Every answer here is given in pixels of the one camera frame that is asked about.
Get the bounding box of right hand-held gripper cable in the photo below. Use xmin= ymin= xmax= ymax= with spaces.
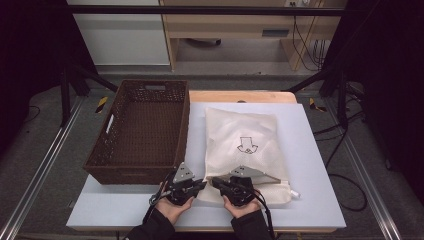
xmin=253 ymin=190 xmax=278 ymax=240

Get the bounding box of cream mesh laundry bag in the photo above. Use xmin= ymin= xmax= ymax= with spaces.
xmin=196 ymin=106 xmax=301 ymax=205

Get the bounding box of bundle of hanging cables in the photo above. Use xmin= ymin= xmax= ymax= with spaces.
xmin=292 ymin=14 xmax=332 ymax=72

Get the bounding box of person's right hand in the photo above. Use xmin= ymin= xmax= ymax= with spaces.
xmin=222 ymin=196 xmax=262 ymax=219

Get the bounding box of black floor cable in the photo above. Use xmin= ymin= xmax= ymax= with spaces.
xmin=23 ymin=105 xmax=42 ymax=125
xmin=313 ymin=83 xmax=368 ymax=213

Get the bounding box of dark curtain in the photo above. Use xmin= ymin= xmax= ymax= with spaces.
xmin=0 ymin=0 xmax=98 ymax=154
xmin=323 ymin=0 xmax=424 ymax=204

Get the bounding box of hand-held gripper cable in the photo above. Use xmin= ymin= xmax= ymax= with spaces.
xmin=253 ymin=190 xmax=278 ymax=240
xmin=143 ymin=181 xmax=169 ymax=225

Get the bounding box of white wall socket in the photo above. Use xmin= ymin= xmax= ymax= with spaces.
xmin=284 ymin=0 xmax=313 ymax=8

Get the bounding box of aluminium floor rail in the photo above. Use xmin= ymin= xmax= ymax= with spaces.
xmin=0 ymin=96 xmax=84 ymax=240
xmin=324 ymin=99 xmax=403 ymax=240

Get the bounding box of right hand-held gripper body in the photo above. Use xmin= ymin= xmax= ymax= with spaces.
xmin=221 ymin=165 xmax=282 ymax=207

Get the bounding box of black horizontal bar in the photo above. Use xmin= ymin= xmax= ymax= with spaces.
xmin=66 ymin=4 xmax=348 ymax=16

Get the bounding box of person's left hand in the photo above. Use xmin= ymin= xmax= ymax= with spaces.
xmin=155 ymin=181 xmax=195 ymax=225

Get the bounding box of black metal stand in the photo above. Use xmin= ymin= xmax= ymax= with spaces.
xmin=59 ymin=63 xmax=119 ymax=128
xmin=286 ymin=66 xmax=349 ymax=130

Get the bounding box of white cabinet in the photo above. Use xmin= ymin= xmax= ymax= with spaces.
xmin=66 ymin=0 xmax=171 ymax=66

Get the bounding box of yellow black tape strip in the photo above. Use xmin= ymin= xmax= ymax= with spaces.
xmin=94 ymin=96 xmax=109 ymax=114
xmin=308 ymin=97 xmax=328 ymax=113

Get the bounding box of left hand-held gripper cable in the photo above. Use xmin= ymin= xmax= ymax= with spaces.
xmin=143 ymin=181 xmax=169 ymax=225

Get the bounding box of brown woven basket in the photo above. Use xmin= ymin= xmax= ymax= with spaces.
xmin=83 ymin=79 xmax=191 ymax=186

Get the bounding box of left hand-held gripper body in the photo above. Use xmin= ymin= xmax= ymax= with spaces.
xmin=165 ymin=162 xmax=201 ymax=206

